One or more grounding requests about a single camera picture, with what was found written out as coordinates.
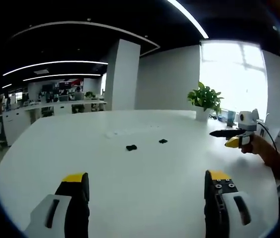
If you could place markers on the green potted plant white pot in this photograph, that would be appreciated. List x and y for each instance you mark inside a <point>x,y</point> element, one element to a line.
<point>205,99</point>

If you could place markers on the black plastic buckle part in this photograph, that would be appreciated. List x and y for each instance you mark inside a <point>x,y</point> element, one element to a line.
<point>131,147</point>
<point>163,141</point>

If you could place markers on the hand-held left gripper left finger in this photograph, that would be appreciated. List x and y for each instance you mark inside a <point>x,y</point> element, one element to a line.
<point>63,205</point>

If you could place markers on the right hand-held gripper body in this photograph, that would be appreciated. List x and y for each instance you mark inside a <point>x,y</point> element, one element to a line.
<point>248,120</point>

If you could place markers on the long white office cabinet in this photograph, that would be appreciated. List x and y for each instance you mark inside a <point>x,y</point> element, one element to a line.
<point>43,110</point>

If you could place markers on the small green background plant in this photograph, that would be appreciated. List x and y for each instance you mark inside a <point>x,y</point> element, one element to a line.
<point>89,94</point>

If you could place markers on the blue container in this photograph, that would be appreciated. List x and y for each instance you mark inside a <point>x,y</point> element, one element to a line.
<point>231,118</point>

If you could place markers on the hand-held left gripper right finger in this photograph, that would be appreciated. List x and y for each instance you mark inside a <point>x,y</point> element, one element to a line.
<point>225,203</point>

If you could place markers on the person's right hand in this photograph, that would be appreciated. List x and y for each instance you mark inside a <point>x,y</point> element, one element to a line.
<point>256,147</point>

